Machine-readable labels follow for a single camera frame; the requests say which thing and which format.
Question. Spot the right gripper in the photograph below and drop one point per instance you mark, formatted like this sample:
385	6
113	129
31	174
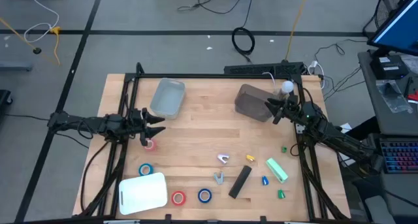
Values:
289	108

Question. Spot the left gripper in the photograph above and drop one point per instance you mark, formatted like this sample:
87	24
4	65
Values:
135	124

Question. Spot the pink tape roll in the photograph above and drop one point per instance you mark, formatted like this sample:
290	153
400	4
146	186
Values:
155	146

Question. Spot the small green staple remover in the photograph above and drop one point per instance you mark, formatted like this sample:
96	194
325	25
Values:
284	149

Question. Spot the yellow staple remover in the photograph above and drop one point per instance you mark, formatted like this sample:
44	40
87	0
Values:
250	157

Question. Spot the mint green stapler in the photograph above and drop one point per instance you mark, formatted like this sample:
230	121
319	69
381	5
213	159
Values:
277	170

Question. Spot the black stapler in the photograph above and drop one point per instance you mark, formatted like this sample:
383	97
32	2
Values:
240	181

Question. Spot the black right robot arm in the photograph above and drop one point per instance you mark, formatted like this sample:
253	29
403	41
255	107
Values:
333	131

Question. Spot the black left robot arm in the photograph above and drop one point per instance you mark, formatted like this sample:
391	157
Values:
65	121

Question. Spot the teal tape roll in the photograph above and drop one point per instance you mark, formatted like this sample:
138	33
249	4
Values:
140	169

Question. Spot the blue staple remover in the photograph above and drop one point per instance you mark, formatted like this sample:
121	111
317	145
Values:
264	181

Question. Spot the red tape roll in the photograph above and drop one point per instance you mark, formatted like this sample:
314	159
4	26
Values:
173	198

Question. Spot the dark blue tape roll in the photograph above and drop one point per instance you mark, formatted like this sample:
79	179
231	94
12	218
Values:
199	195

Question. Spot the grey-blue staple remover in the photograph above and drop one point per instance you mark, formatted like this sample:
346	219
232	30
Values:
218	180

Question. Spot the smoky grey storage bin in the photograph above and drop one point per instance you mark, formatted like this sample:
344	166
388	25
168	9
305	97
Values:
251	101

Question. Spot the pale translucent storage bin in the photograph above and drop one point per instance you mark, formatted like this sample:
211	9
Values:
168	98

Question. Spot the black perforated power box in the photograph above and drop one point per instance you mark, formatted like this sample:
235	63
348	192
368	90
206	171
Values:
261	69

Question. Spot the white power adapter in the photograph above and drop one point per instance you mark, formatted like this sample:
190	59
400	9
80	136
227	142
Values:
314	64

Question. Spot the white storage bin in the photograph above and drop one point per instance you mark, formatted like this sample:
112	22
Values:
143	193

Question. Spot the small white paper sheet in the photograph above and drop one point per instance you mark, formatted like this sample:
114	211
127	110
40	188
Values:
345	127

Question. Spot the silver white clip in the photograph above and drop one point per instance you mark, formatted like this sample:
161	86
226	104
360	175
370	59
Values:
222	157

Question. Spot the grey side desk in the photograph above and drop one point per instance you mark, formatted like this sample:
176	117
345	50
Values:
375	103

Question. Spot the clear plastic bag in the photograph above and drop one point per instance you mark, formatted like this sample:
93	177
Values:
392	96

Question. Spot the black mini computer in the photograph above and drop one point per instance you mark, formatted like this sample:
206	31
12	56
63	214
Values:
388	69

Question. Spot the backlit keyboard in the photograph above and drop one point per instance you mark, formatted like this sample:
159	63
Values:
400	157

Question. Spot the red tool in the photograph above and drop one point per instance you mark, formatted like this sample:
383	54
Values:
413	96

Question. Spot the computer monitor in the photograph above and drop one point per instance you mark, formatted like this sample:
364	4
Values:
401	31

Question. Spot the black floor fan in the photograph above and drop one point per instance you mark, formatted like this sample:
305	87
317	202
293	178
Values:
385	8

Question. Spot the grey cart base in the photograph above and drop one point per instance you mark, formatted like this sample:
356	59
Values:
16	66

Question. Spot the black aluminium table frame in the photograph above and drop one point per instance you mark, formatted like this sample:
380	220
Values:
212	76

